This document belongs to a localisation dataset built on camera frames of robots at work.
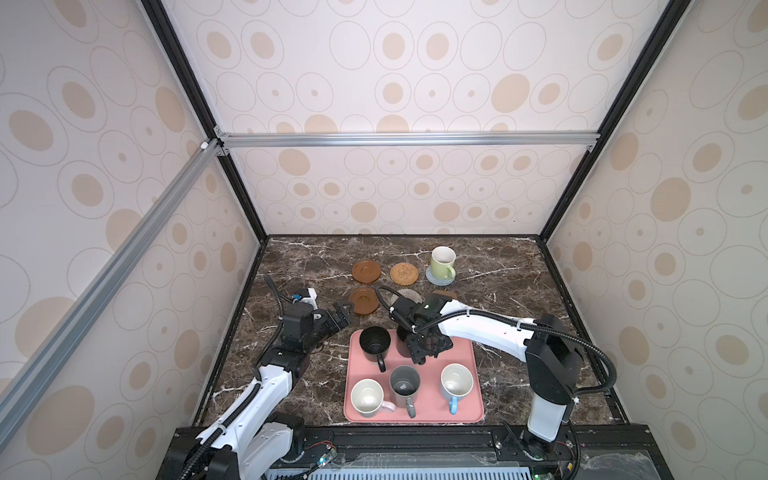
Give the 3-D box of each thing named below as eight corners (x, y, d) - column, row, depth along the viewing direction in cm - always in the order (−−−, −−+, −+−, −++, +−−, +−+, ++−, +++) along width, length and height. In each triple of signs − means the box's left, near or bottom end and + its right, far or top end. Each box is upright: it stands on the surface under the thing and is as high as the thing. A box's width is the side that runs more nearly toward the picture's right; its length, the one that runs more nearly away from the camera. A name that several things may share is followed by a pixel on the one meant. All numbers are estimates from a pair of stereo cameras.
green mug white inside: (432, 286, 107) (435, 268, 99) (430, 265, 113) (433, 246, 105) (452, 286, 107) (458, 268, 99) (449, 265, 114) (454, 246, 105)
